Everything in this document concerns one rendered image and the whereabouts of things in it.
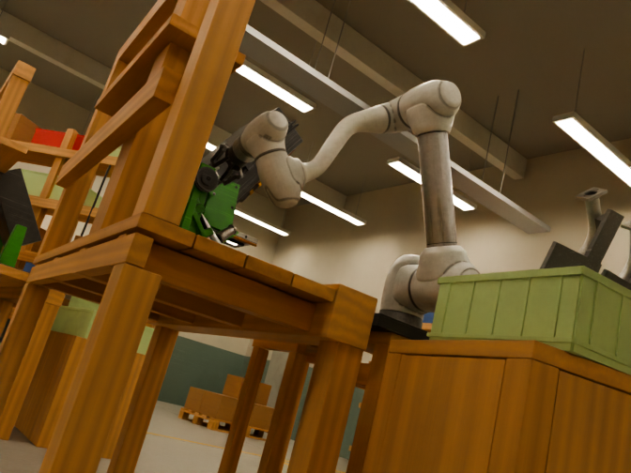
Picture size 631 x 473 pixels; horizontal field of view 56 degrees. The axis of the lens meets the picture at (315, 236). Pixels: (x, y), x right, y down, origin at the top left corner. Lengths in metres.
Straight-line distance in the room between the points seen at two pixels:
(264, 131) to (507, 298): 0.86
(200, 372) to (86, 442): 10.87
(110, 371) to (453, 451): 0.73
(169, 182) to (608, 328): 0.99
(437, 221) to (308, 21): 4.84
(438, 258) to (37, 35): 8.34
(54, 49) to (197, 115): 8.25
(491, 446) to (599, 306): 0.35
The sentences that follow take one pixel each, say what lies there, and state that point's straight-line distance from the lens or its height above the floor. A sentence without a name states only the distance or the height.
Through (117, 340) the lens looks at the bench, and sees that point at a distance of 1.35.
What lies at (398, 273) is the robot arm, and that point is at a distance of 2.07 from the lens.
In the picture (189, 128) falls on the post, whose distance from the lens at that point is 1.45.
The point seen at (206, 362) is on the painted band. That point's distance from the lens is 12.23.
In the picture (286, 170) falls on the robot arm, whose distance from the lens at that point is 1.78.
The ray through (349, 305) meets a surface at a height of 0.85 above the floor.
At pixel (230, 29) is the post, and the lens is 1.59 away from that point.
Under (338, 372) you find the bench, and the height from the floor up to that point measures 0.67.
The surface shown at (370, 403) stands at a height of 0.63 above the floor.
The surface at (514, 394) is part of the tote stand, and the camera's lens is 1.20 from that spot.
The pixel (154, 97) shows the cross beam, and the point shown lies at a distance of 1.56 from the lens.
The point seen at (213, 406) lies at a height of 0.28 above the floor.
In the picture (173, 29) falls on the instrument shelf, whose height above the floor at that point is 1.50.
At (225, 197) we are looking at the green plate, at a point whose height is 1.20.
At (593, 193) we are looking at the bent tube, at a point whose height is 1.18.
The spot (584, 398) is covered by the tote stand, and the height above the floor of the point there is 0.71.
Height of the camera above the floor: 0.56
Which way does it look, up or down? 16 degrees up
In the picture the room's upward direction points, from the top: 15 degrees clockwise
